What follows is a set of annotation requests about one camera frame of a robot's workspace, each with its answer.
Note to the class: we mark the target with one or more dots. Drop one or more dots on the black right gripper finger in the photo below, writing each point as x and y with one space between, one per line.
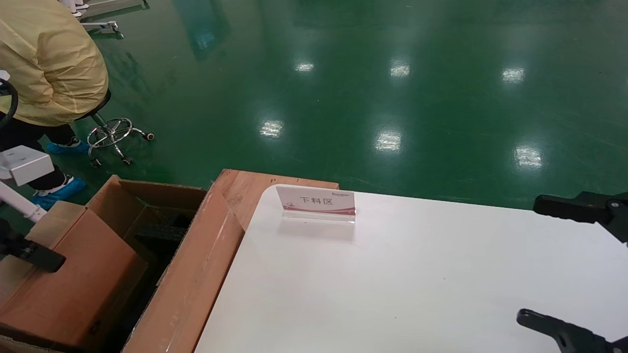
569 338
564 207

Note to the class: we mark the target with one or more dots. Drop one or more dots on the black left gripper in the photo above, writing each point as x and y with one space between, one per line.
4 229

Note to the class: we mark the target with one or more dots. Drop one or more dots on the small cardboard box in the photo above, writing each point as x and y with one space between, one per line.
73 284

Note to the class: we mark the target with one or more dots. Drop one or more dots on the large cardboard box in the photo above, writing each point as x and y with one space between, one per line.
196 274

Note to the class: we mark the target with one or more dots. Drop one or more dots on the blue shoe cover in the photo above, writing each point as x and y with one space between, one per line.
68 147
56 193

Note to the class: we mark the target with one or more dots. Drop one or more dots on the black foam block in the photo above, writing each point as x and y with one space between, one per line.
162 230

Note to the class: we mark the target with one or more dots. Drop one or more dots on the black stool with chrome base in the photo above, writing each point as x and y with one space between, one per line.
115 131

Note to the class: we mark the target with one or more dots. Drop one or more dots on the person in yellow coat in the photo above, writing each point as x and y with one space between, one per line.
44 59

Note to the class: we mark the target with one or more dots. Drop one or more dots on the acrylic sign with red card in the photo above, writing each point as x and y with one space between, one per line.
316 201

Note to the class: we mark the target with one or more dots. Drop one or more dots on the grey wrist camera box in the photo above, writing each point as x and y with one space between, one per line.
27 164

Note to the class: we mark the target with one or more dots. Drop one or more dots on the white metal equipment frame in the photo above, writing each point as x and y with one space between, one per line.
113 6

